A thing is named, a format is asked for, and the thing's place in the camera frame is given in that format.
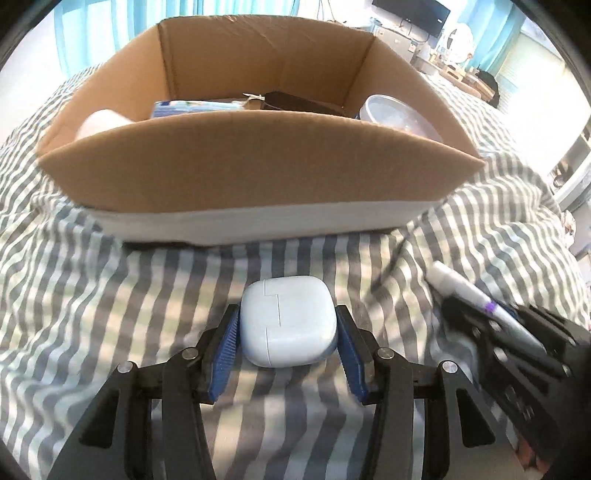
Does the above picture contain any grey checked blanket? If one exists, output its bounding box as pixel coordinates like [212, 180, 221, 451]
[0, 65, 591, 480]

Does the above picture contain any light blue earbud case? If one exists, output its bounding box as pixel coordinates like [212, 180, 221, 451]
[239, 274, 338, 367]

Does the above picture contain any clear floss pick container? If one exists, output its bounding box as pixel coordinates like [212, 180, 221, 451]
[358, 93, 446, 145]

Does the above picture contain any wide teal curtain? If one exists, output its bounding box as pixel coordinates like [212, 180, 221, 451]
[53, 0, 153, 77]

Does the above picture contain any white tube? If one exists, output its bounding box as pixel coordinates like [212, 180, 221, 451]
[425, 261, 546, 356]

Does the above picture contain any white toy figure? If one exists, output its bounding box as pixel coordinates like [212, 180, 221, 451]
[74, 109, 137, 141]

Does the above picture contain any narrow teal curtain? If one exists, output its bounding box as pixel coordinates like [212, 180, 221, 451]
[473, 0, 525, 70]

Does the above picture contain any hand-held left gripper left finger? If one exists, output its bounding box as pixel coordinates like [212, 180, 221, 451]
[46, 304, 242, 480]

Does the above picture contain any black wall television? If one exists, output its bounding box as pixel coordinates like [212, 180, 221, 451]
[372, 0, 451, 38]

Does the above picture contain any blue printed packet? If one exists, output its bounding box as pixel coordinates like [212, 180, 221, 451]
[151, 98, 245, 121]

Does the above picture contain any person's right hand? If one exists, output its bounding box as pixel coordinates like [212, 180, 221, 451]
[513, 436, 552, 474]

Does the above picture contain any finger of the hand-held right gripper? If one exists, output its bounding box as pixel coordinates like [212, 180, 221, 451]
[515, 305, 591, 366]
[442, 296, 509, 371]

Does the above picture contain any black bag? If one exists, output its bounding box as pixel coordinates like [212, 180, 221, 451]
[478, 70, 501, 108]

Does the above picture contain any dark flat object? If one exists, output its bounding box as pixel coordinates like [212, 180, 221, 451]
[242, 91, 347, 117]

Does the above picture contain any white oval mirror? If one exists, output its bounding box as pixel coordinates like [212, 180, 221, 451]
[442, 23, 475, 64]

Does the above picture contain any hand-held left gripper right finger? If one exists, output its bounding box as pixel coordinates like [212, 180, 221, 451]
[335, 304, 532, 480]

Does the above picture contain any cardboard box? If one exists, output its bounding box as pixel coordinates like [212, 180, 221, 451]
[36, 16, 486, 245]

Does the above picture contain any white louvred wardrobe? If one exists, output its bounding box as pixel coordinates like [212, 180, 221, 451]
[496, 28, 591, 208]

